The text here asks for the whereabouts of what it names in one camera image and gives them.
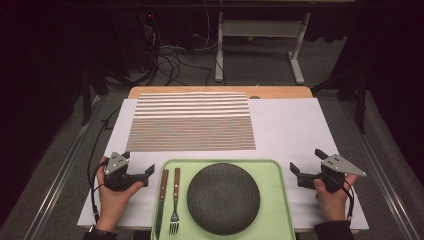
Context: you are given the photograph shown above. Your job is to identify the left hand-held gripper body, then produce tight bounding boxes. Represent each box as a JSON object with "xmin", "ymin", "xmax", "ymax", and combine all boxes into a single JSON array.
[{"xmin": 103, "ymin": 151, "xmax": 150, "ymax": 192}]

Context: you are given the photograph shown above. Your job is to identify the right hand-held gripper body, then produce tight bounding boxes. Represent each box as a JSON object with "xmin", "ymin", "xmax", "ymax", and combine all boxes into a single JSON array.
[{"xmin": 319, "ymin": 153, "xmax": 367, "ymax": 194}]

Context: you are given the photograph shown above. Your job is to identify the wooden-handled knife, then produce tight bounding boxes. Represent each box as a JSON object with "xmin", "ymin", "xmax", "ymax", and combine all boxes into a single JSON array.
[{"xmin": 154, "ymin": 168, "xmax": 170, "ymax": 240}]

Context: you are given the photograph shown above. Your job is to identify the light green tray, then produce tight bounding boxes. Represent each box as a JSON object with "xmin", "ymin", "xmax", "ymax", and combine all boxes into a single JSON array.
[{"xmin": 151, "ymin": 158, "xmax": 297, "ymax": 240}]

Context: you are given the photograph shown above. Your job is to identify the wooden-handled fork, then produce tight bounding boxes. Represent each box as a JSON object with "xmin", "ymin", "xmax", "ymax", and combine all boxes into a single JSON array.
[{"xmin": 168, "ymin": 167, "xmax": 182, "ymax": 237}]

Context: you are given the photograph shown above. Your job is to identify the dark textured round plate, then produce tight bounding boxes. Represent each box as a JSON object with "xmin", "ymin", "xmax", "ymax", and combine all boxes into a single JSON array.
[{"xmin": 186, "ymin": 162, "xmax": 262, "ymax": 237}]

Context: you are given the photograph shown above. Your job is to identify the person's left hand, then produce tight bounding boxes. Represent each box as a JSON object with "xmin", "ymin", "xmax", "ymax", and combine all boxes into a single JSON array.
[{"xmin": 95, "ymin": 155, "xmax": 145, "ymax": 233}]

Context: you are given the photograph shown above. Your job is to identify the person's right hand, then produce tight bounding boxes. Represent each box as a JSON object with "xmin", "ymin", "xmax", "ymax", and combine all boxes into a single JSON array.
[{"xmin": 312, "ymin": 173, "xmax": 358, "ymax": 223}]

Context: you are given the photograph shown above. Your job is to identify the white paper sheet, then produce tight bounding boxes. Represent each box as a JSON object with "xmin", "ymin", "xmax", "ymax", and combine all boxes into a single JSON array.
[{"xmin": 77, "ymin": 97, "xmax": 370, "ymax": 232}]

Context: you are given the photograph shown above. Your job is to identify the brown striped woven placemat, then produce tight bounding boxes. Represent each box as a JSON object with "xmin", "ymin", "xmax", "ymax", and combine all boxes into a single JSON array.
[{"xmin": 125, "ymin": 91, "xmax": 257, "ymax": 153}]

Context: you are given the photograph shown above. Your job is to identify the dark metal stand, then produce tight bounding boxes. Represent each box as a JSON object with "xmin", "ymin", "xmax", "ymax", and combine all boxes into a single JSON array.
[
  {"xmin": 80, "ymin": 64, "xmax": 112, "ymax": 127},
  {"xmin": 311, "ymin": 64, "xmax": 370, "ymax": 135}
]

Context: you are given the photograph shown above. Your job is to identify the dark equipment box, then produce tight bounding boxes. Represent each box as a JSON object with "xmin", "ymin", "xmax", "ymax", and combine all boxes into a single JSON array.
[{"xmin": 112, "ymin": 9, "xmax": 158, "ymax": 73}]

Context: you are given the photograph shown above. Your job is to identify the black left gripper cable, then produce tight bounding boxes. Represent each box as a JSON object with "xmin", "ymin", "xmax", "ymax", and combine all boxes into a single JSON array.
[{"xmin": 87, "ymin": 159, "xmax": 108, "ymax": 225}]

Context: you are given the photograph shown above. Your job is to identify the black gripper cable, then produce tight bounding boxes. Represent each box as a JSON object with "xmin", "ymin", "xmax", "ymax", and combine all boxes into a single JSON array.
[
  {"xmin": 87, "ymin": 159, "xmax": 108, "ymax": 225},
  {"xmin": 342, "ymin": 179, "xmax": 356, "ymax": 222}
]

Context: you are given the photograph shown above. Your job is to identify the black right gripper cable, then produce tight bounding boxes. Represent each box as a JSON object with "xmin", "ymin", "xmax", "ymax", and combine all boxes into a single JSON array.
[{"xmin": 342, "ymin": 179, "xmax": 356, "ymax": 222}]

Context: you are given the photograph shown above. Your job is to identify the grey metal floor rail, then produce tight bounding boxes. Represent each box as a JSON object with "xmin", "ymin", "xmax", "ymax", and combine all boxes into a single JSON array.
[
  {"xmin": 20, "ymin": 95, "xmax": 102, "ymax": 240},
  {"xmin": 339, "ymin": 99, "xmax": 416, "ymax": 240}
]

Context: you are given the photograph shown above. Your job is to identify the bundle of black floor cables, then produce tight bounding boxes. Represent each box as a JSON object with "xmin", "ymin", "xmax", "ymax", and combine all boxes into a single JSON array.
[{"xmin": 143, "ymin": 13, "xmax": 214, "ymax": 87}]

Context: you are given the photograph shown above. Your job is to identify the white metal desk frame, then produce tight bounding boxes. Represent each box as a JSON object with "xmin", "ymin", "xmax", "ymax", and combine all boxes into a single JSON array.
[{"xmin": 214, "ymin": 0, "xmax": 312, "ymax": 86}]

